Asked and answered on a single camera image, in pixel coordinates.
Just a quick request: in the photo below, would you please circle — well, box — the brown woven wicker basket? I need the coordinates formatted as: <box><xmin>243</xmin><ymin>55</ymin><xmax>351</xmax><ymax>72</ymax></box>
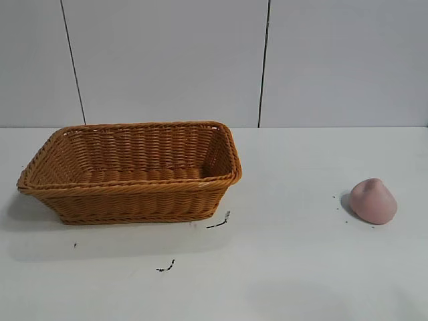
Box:
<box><xmin>16</xmin><ymin>120</ymin><xmax>243</xmax><ymax>225</ymax></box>

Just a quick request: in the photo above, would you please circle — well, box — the pink peach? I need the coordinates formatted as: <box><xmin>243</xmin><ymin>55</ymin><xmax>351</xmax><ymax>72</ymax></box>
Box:
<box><xmin>350</xmin><ymin>177</ymin><xmax>399</xmax><ymax>225</ymax></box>

